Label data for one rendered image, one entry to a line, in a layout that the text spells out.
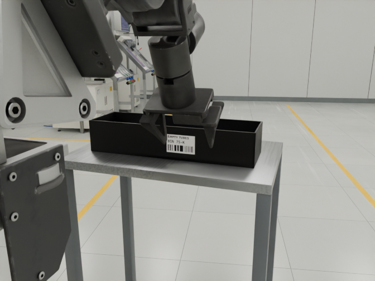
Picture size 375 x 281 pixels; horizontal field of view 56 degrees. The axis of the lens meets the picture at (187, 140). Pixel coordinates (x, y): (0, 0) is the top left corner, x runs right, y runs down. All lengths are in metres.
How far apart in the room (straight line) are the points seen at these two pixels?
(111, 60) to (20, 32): 0.06
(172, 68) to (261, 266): 0.73
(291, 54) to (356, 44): 1.24
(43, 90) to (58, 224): 0.25
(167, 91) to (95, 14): 0.30
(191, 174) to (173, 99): 0.51
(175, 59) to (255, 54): 7.01
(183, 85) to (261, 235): 0.62
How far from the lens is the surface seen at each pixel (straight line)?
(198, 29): 0.57
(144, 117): 0.59
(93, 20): 0.25
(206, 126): 0.55
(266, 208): 1.00
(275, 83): 7.58
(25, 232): 0.44
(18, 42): 0.24
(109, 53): 0.26
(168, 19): 0.48
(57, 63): 0.27
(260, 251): 1.07
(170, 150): 1.14
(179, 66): 0.51
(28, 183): 0.42
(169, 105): 0.55
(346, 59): 7.82
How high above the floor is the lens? 1.16
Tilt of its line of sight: 15 degrees down
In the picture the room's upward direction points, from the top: straight up
